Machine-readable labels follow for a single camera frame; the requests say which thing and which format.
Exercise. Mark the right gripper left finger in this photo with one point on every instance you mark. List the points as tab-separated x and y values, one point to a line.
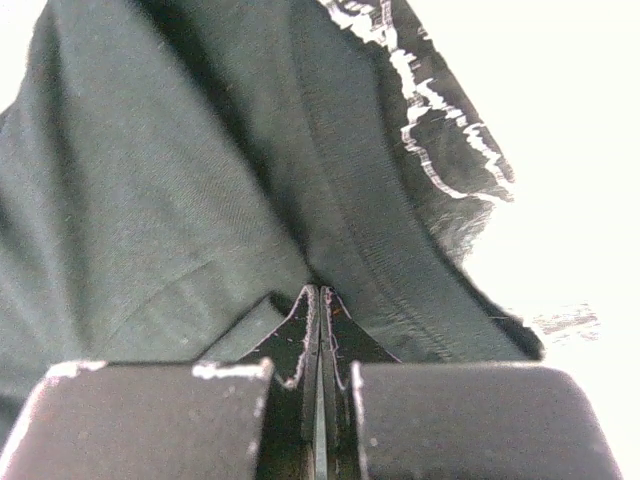
287	437

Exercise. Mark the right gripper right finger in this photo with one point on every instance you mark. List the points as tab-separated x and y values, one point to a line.
343	342

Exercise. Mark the black polo shirt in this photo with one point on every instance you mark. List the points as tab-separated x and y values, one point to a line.
174	172

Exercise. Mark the black marbled table mat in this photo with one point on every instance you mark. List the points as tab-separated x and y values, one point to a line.
465	190

